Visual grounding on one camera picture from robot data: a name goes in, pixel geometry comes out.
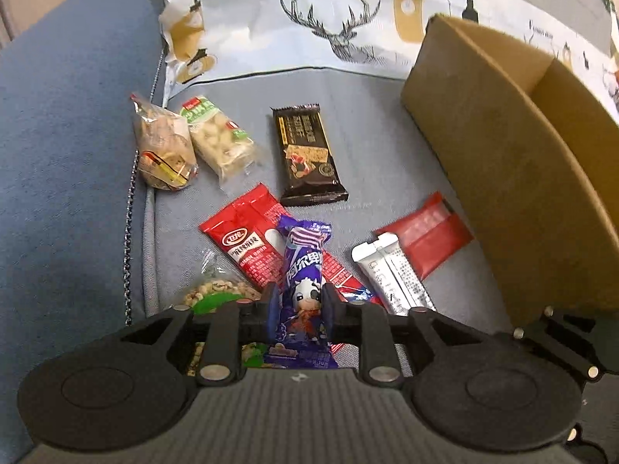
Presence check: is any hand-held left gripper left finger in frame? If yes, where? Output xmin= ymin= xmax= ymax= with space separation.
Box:
xmin=113 ymin=283 xmax=281 ymax=388

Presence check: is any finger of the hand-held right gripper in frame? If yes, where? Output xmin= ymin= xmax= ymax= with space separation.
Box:
xmin=511 ymin=305 xmax=619 ymax=384

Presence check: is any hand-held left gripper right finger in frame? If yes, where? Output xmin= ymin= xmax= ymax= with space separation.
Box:
xmin=321 ymin=283 xmax=489 ymax=388

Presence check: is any purple candy packet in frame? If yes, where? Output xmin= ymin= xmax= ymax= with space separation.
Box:
xmin=263 ymin=215 xmax=339 ymax=370

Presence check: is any clear green peanut packet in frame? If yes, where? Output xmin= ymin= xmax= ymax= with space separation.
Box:
xmin=181 ymin=249 xmax=272 ymax=378

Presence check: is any red snack packet white label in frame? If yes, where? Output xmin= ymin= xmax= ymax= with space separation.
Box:
xmin=198 ymin=183 xmax=375 ymax=307

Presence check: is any brown cardboard box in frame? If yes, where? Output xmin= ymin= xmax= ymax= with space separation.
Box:
xmin=400 ymin=14 xmax=619 ymax=334

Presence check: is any silver white snack packet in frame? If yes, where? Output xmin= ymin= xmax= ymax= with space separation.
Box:
xmin=351 ymin=233 xmax=436 ymax=317

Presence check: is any dark red snack packet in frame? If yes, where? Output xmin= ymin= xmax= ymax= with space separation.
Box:
xmin=373 ymin=191 xmax=475 ymax=282

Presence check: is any black chocolate bar packet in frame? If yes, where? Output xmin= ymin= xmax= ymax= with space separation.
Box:
xmin=270 ymin=103 xmax=350 ymax=208

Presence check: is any nougat packet green label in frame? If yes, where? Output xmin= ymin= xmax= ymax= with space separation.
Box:
xmin=180 ymin=95 xmax=259 ymax=189

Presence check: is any clear brown pastry packet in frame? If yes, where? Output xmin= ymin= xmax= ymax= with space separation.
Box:
xmin=130 ymin=93 xmax=199 ymax=191

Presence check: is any white deer printed cloth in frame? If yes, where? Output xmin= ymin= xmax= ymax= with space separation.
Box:
xmin=75 ymin=0 xmax=619 ymax=107

